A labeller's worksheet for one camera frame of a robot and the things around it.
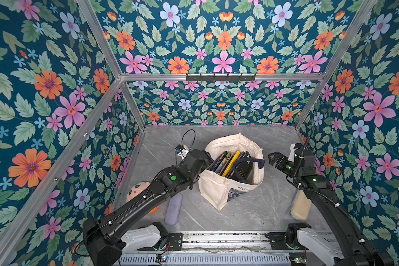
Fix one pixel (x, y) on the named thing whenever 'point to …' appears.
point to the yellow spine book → (231, 163)
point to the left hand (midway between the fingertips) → (208, 159)
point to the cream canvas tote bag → (237, 142)
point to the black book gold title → (246, 170)
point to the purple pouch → (172, 214)
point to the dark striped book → (214, 165)
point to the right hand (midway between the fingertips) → (279, 156)
